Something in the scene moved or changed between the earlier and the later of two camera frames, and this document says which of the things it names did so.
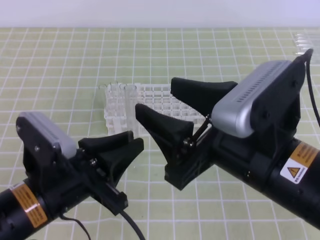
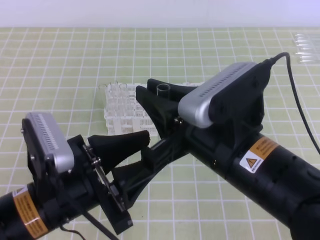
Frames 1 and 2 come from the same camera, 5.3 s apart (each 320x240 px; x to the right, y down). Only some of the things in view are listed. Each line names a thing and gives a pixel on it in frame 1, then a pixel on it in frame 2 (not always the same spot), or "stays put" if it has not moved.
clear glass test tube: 131,101 -> 162,90
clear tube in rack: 113,99 stays put
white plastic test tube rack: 121,100 stays put
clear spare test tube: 304,38 stays put
